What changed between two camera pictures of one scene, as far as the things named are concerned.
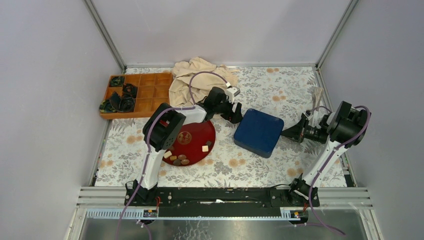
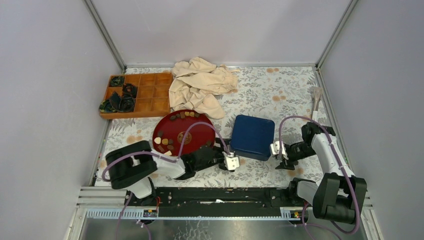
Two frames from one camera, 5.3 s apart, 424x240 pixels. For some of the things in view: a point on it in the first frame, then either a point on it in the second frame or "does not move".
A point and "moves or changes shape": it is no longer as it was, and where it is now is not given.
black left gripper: (236, 117) → (219, 151)
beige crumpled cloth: (192, 80) does not move
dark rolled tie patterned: (127, 104) does not move
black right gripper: (296, 132) → (286, 164)
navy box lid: (259, 132) moves or changes shape
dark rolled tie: (117, 81) does not move
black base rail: (218, 202) does not move
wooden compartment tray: (152, 89) does not move
